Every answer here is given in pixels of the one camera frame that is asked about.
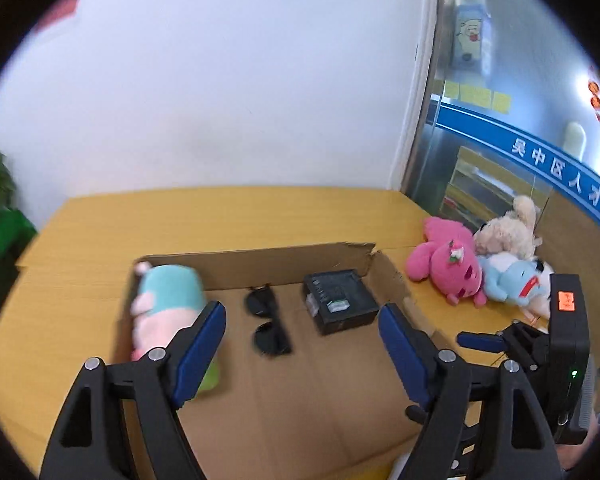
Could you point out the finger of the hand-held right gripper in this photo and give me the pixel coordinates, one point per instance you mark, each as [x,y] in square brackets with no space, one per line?
[415,414]
[480,341]

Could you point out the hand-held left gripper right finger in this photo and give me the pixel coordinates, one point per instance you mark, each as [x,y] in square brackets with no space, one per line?
[405,355]

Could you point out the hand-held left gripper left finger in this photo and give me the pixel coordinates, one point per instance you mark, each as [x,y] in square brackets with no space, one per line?
[200,350]

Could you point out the pink and teal plush toy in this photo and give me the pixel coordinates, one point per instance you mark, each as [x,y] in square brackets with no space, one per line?
[172,292]

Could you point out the cardboard box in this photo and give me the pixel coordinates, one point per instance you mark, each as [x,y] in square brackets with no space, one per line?
[290,400]

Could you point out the wooden desktop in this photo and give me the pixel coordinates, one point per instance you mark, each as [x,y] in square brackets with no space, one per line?
[80,240]

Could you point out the black sunglasses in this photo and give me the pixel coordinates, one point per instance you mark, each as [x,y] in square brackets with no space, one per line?
[267,340]

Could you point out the blue and white plush toy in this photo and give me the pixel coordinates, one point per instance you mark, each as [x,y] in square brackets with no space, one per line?
[515,280]

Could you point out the small black box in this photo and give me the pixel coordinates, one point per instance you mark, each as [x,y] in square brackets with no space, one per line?
[340,305]

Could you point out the beige plush toy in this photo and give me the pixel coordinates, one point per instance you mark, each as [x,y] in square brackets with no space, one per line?
[505,235]

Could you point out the yellow shelf behind glass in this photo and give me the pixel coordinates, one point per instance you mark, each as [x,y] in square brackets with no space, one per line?
[485,180]

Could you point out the yellow sticky note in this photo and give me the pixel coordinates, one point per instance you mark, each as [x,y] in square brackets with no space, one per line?
[475,95]
[451,90]
[500,102]

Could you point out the cartoon poster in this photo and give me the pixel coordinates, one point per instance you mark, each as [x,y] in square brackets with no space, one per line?
[472,35]

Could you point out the blue wall banner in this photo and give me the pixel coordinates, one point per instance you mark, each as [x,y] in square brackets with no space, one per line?
[480,125]

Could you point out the red wall paper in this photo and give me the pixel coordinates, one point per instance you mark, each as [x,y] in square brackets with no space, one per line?
[60,10]

